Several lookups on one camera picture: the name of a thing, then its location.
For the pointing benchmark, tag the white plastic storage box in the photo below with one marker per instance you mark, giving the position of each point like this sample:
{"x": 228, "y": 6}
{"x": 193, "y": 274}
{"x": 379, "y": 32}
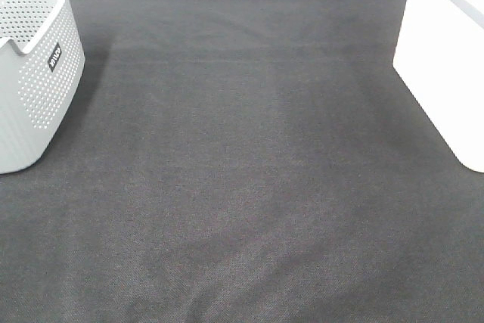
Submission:
{"x": 439, "y": 57}

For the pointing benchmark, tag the black fabric table mat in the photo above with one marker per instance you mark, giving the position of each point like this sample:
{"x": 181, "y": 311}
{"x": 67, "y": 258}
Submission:
{"x": 242, "y": 161}

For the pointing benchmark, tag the grey perforated plastic basket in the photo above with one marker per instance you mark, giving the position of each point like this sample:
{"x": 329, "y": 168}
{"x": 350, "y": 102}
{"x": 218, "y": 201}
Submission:
{"x": 42, "y": 61}

